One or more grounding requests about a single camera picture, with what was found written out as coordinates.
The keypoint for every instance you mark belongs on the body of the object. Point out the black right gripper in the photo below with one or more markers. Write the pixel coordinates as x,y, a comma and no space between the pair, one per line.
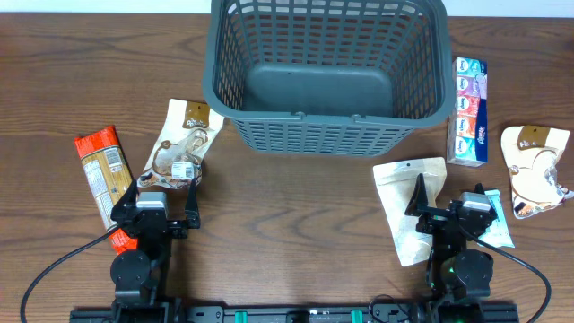
432,217

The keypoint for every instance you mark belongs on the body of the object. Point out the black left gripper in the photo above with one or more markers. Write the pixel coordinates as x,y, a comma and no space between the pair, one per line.
179,231

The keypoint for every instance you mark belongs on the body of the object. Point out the beige dried mushroom pouch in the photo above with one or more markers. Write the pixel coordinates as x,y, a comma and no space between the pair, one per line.
177,155

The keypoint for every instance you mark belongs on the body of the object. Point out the Kleenex tissue multipack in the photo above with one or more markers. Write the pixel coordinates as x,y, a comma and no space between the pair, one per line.
467,143

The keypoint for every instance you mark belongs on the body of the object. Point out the light blue snack bar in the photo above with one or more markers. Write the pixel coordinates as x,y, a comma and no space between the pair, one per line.
497,234

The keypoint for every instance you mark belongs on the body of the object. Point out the beige pouch white contents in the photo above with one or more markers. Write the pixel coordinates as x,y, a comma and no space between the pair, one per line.
531,154

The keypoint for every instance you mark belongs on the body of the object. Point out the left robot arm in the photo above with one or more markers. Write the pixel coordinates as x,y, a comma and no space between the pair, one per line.
140,274

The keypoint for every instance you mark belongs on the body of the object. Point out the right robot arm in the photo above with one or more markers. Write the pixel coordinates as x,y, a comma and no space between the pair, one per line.
457,275

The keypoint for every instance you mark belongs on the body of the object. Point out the orange spaghetti package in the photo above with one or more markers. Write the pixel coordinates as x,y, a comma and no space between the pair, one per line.
106,170

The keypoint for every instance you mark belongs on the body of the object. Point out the grey plastic lattice basket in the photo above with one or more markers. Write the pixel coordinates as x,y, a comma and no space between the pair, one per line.
338,77

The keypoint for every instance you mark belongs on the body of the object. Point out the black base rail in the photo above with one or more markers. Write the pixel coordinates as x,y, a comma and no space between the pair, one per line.
379,312

